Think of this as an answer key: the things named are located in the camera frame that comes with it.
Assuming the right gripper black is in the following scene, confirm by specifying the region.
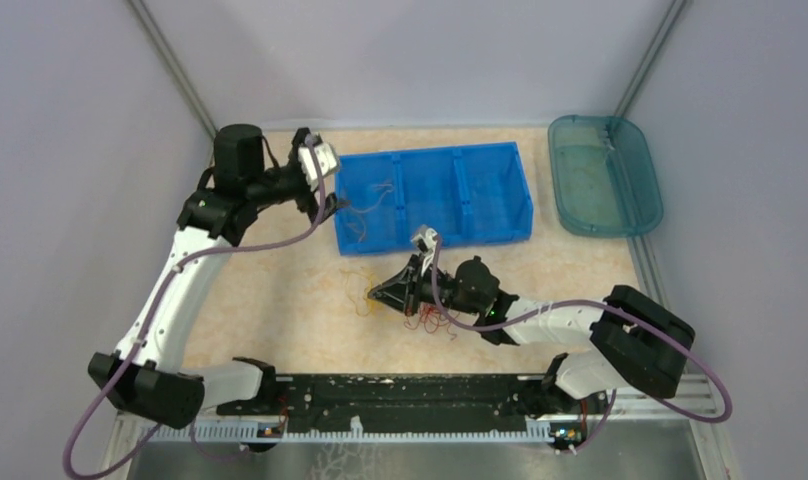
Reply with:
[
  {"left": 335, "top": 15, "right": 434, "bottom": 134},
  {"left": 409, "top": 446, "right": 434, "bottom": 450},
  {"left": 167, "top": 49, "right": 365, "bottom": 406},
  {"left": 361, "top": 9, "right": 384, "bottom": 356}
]
[{"left": 369, "top": 252, "right": 482, "bottom": 316}]

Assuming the yellow wire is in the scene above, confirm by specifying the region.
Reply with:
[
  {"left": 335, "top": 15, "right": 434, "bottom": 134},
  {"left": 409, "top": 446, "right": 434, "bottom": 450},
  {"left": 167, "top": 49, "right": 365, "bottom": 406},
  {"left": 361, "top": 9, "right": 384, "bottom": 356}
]
[{"left": 340, "top": 268, "right": 385, "bottom": 319}]

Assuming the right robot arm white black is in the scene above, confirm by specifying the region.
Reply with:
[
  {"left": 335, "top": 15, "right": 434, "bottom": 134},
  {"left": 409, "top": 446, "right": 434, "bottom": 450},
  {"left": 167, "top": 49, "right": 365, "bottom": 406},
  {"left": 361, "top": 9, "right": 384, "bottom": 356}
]
[{"left": 368, "top": 254, "right": 695, "bottom": 412}]

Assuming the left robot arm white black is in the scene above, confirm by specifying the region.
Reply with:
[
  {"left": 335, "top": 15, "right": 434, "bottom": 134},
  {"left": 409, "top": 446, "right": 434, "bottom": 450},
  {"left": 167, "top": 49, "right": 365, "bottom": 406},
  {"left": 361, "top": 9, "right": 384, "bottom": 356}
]
[{"left": 87, "top": 124, "right": 344, "bottom": 429}]

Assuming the blue three-compartment plastic bin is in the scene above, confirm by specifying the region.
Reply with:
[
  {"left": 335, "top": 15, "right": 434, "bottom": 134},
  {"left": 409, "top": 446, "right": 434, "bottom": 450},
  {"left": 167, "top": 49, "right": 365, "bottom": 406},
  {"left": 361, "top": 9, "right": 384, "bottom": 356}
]
[{"left": 334, "top": 142, "right": 534, "bottom": 256}]

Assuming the teal translucent plastic tray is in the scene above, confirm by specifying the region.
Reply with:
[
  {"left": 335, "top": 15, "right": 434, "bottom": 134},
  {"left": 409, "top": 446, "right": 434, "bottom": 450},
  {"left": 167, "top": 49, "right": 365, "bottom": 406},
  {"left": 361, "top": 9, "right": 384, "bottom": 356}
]
[{"left": 548, "top": 115, "right": 664, "bottom": 238}]

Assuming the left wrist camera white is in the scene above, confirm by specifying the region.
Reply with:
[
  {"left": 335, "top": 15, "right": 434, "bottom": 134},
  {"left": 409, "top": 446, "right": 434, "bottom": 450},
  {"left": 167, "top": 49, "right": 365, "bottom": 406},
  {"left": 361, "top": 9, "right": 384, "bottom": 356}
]
[{"left": 297, "top": 133, "right": 342, "bottom": 192}]

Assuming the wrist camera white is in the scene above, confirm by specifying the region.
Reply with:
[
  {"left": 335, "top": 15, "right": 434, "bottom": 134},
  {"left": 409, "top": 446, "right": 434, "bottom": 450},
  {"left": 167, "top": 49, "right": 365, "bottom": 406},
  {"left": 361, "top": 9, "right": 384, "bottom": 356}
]
[
  {"left": 297, "top": 133, "right": 342, "bottom": 192},
  {"left": 410, "top": 225, "right": 440, "bottom": 254}
]

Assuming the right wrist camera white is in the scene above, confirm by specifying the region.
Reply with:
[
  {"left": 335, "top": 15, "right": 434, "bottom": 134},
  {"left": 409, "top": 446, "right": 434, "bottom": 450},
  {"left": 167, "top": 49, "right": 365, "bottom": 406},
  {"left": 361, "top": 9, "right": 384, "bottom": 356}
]
[{"left": 410, "top": 225, "right": 440, "bottom": 254}]

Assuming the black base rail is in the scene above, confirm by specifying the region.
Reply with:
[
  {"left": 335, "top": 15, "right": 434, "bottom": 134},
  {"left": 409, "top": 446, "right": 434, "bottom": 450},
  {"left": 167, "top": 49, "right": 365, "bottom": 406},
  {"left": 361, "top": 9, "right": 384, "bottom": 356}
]
[{"left": 216, "top": 374, "right": 577, "bottom": 433}]

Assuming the white slotted cable duct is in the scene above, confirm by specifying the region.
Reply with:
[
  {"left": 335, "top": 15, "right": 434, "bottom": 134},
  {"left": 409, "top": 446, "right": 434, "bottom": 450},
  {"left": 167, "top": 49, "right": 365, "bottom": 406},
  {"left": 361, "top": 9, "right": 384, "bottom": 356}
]
[{"left": 151, "top": 417, "right": 581, "bottom": 445}]

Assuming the aluminium frame post left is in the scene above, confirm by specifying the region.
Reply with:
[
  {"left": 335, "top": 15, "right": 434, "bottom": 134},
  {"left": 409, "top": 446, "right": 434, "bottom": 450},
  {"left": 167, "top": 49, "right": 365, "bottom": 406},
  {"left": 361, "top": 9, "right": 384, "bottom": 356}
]
[{"left": 125, "top": 0, "right": 217, "bottom": 139}]

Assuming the aluminium frame post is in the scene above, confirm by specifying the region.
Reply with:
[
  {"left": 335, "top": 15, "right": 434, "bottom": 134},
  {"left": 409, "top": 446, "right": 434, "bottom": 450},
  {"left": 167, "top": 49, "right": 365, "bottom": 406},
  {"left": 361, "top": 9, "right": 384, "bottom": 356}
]
[
  {"left": 125, "top": 0, "right": 217, "bottom": 139},
  {"left": 613, "top": 0, "right": 692, "bottom": 118}
]

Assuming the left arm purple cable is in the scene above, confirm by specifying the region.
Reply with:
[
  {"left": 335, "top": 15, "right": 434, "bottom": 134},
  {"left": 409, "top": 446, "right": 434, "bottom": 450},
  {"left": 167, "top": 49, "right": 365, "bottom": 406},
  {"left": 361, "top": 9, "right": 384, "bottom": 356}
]
[{"left": 62, "top": 131, "right": 329, "bottom": 480}]

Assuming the aluminium rail right side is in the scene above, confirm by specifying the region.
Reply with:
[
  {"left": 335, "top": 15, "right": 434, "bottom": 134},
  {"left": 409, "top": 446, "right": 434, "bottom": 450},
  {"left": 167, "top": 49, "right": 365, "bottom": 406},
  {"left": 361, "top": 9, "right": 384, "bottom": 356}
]
[{"left": 625, "top": 235, "right": 720, "bottom": 420}]

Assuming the aluminium frame post right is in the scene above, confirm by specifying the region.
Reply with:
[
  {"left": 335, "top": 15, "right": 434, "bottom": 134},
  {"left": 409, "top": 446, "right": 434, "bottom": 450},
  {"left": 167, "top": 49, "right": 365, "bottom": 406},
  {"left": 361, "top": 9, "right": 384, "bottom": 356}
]
[{"left": 613, "top": 0, "right": 692, "bottom": 118}]

